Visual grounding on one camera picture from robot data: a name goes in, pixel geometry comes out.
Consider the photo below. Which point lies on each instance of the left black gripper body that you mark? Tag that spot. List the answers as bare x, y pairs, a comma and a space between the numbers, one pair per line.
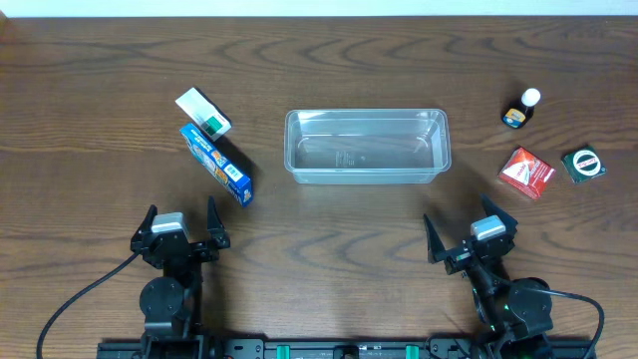
178, 249

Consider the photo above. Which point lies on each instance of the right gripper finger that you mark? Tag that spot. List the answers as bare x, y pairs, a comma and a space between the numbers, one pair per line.
436, 249
490, 208

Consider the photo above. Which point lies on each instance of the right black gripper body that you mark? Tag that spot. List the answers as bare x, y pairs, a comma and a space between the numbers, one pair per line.
472, 254

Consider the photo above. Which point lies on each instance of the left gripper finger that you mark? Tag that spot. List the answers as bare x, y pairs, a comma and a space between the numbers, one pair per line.
215, 228
146, 226

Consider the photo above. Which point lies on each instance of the blue medicine box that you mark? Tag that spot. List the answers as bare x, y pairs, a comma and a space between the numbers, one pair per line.
236, 181

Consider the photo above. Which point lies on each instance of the red Panadol ActiFast box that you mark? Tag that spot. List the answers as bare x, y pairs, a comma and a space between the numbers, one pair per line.
527, 173

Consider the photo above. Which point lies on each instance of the dark green square packet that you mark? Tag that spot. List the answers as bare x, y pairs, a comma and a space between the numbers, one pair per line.
583, 165

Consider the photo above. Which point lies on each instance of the white green medicine box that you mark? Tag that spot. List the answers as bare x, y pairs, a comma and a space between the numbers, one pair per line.
205, 113

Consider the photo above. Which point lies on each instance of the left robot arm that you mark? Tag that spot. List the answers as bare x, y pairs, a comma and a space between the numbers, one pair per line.
171, 303

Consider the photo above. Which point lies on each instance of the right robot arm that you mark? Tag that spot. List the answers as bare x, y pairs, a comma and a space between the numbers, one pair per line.
514, 310

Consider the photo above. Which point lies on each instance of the clear plastic container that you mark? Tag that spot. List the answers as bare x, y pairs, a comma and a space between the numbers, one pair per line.
367, 146

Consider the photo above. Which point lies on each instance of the dark bottle white cap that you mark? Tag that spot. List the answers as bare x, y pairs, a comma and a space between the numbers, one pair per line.
520, 111

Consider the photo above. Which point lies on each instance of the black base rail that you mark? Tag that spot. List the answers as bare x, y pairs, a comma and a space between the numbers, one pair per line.
434, 348

